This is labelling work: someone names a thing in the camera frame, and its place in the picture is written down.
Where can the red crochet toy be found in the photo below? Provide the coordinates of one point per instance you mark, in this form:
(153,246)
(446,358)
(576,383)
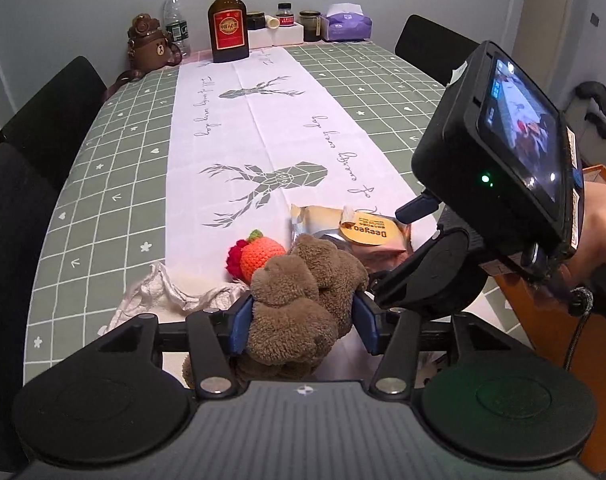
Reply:
(233,260)

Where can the black jacket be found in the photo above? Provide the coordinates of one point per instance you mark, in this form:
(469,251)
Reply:
(600,105)

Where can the wall light switch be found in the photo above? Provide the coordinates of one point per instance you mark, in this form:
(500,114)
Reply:
(595,19)

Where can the black dining chair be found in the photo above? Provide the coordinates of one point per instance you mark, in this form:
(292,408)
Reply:
(13,270)
(53,120)
(433,47)

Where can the cream cylinder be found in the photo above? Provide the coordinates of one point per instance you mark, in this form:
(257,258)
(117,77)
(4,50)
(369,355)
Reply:
(271,21)

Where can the white crumpled cloth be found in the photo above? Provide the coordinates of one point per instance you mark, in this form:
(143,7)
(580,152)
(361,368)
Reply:
(153,290)

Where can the white rectangular box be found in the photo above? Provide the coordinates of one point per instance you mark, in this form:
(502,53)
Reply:
(278,36)

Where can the dark glass jar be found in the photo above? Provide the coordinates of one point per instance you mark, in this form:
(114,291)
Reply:
(310,26)

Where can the small bottle red label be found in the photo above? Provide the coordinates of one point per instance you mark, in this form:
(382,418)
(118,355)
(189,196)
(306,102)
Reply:
(285,15)

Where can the green checked tablecloth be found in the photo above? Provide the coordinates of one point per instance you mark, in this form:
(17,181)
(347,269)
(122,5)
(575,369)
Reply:
(108,160)

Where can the pink pack yellow label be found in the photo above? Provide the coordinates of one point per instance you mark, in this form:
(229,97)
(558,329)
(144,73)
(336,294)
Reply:
(378,240)

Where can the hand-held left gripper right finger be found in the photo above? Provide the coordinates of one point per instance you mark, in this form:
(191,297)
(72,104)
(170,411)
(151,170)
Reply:
(365,325)

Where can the brown teddy bear plush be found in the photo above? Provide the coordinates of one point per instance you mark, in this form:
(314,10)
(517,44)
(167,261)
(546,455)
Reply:
(288,300)

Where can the orange storage box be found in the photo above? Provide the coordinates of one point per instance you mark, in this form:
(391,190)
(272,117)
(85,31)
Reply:
(543,345)

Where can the dark squat jar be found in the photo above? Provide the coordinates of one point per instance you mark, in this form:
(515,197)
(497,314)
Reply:
(255,21)

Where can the brown glass bottle red label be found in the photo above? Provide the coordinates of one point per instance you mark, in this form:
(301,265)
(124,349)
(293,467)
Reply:
(228,30)

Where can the brown bear-shaped flask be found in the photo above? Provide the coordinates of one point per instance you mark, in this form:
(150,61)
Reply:
(148,45)

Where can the orange crochet tangerine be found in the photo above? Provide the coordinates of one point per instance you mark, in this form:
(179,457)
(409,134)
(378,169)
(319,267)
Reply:
(260,258)

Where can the purple tissue pack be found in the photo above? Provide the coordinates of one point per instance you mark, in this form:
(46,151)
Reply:
(345,22)

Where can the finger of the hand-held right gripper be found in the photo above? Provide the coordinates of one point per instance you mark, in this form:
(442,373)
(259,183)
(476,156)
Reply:
(400,282)
(415,208)

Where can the person's right hand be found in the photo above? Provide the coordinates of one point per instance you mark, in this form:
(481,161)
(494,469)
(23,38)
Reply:
(603,225)

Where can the white deer print table runner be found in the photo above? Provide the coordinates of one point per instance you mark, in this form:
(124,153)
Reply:
(263,125)

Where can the clear plastic water bottle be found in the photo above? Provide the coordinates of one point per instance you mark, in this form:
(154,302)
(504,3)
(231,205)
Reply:
(175,22)

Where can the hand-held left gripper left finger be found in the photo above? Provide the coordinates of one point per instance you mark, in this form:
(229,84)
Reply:
(240,322)

